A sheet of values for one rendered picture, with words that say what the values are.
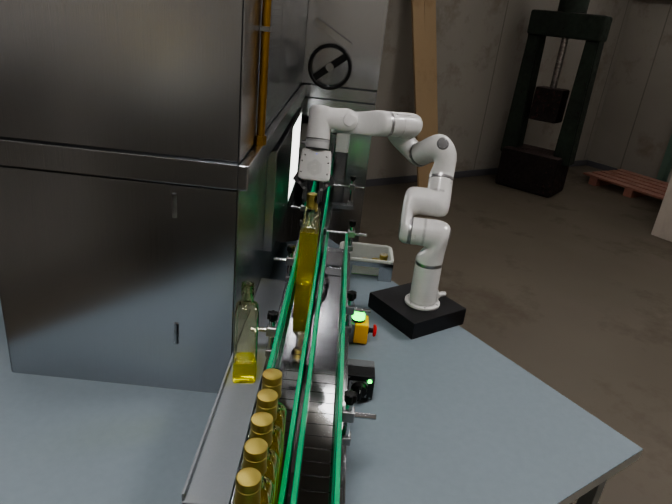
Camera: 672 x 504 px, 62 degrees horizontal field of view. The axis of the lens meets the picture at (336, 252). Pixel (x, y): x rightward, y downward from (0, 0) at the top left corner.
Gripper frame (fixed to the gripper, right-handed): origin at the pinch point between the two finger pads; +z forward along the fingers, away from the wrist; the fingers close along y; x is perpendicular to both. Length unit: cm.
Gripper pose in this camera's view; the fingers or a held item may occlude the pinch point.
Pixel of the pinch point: (312, 196)
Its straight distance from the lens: 179.4
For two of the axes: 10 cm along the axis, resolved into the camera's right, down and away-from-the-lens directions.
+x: 0.4, -1.4, 9.9
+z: -1.1, 9.8, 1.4
